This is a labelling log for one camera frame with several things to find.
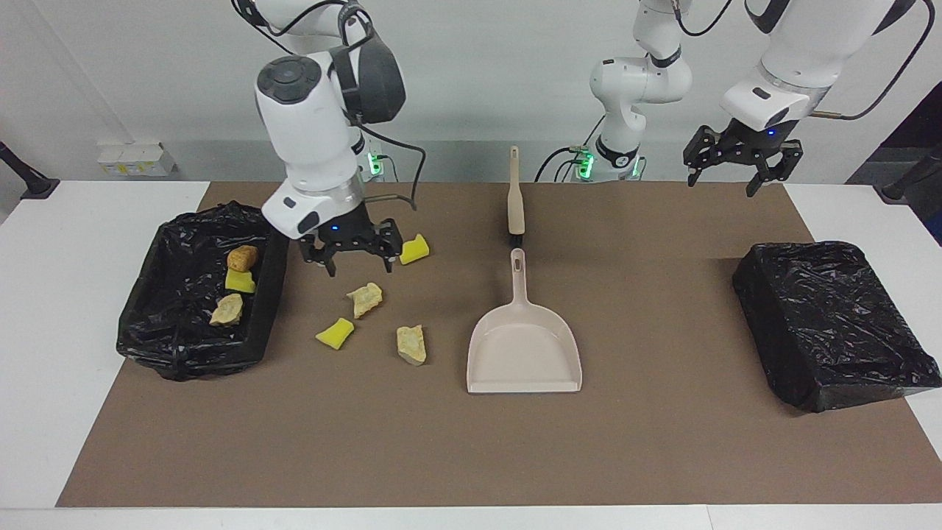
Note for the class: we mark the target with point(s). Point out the open bin with black bag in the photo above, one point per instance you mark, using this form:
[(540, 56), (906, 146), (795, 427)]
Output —
[(169, 338)]

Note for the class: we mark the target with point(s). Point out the beige foam chunk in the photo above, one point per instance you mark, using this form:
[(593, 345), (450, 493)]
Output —
[(411, 344), (227, 311), (364, 300)]

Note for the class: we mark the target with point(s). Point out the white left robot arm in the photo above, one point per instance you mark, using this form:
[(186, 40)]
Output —
[(640, 81)]

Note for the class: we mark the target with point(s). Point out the yellow sponge piece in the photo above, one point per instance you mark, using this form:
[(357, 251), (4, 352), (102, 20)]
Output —
[(240, 282), (416, 252), (335, 333)]

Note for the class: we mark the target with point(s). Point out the beige plastic dustpan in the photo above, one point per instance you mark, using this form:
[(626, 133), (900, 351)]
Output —
[(522, 353)]

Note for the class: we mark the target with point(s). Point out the brown table mat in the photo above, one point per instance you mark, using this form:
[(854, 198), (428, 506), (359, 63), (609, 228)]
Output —
[(441, 442)]

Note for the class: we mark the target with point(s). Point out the beige hand brush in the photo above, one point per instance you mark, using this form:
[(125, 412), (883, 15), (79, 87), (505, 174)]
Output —
[(515, 206)]

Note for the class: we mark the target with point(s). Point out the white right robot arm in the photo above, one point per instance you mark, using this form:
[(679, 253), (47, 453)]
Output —
[(309, 132)]

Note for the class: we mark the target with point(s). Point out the brown potato-shaped nugget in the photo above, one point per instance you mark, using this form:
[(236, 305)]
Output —
[(243, 258)]

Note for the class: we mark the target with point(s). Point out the bin wrapped in black bag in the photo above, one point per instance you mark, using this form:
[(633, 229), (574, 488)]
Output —
[(831, 324)]

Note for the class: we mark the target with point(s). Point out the black stand foot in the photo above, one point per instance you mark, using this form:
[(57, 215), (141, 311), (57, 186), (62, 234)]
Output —
[(29, 184), (901, 188)]

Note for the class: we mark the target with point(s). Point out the white wall socket box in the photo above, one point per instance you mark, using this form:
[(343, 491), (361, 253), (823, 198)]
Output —
[(136, 158)]

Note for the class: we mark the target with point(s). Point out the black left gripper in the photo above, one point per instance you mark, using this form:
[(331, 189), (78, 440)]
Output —
[(751, 146)]

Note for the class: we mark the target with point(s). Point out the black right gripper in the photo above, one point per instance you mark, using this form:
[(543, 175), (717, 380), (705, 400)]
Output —
[(349, 232)]

